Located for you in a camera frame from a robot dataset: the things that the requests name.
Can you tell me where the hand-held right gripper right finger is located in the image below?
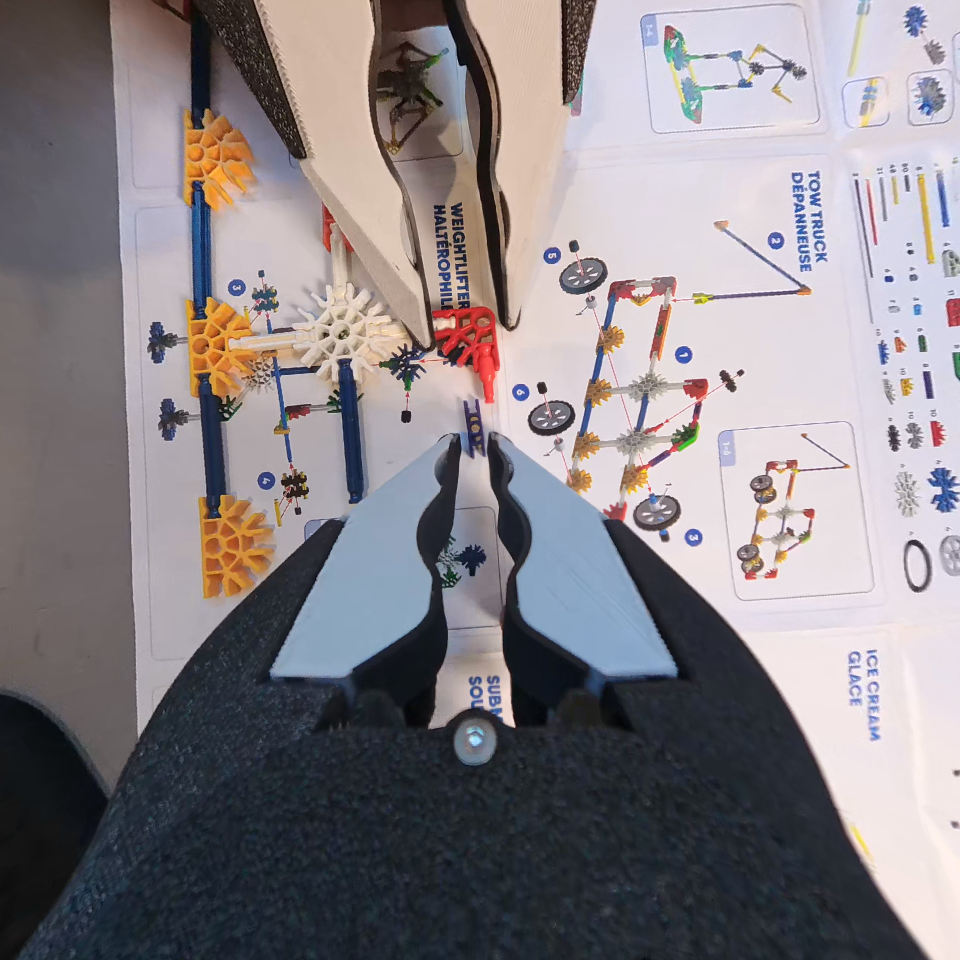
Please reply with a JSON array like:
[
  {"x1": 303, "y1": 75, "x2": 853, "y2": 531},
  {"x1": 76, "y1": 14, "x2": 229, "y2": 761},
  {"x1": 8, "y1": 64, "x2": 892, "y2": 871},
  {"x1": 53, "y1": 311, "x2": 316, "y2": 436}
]
[{"x1": 486, "y1": 432, "x2": 680, "y2": 729}]

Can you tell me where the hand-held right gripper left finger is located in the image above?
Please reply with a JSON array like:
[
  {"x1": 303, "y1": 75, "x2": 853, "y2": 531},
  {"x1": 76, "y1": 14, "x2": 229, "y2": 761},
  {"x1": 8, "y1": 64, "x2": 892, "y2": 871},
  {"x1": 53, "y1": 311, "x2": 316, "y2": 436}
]
[{"x1": 268, "y1": 432, "x2": 463, "y2": 729}]

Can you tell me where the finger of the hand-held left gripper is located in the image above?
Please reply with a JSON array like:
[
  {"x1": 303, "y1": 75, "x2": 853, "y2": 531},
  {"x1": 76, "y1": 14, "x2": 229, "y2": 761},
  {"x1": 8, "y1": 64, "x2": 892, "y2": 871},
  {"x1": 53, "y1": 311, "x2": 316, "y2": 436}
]
[
  {"x1": 442, "y1": 0, "x2": 565, "y2": 333},
  {"x1": 253, "y1": 0, "x2": 438, "y2": 352}
]

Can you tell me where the colourful construction toy model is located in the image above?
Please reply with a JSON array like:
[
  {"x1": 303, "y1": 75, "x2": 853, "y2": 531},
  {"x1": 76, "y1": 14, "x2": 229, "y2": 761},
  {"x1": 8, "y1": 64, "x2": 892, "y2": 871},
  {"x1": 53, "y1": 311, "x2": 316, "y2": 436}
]
[{"x1": 161, "y1": 0, "x2": 500, "y2": 601}]

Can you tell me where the printed paper instruction sheet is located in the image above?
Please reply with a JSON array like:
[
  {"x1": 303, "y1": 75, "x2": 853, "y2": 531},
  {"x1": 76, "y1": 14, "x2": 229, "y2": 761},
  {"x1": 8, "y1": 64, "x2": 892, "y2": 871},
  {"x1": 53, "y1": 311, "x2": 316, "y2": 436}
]
[{"x1": 108, "y1": 0, "x2": 960, "y2": 960}]

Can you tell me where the black mesh chair seat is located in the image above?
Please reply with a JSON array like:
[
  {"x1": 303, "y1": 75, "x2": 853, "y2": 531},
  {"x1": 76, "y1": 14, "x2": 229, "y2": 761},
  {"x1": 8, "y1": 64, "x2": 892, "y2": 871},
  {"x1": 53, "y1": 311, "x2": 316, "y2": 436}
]
[{"x1": 0, "y1": 690, "x2": 110, "y2": 960}]

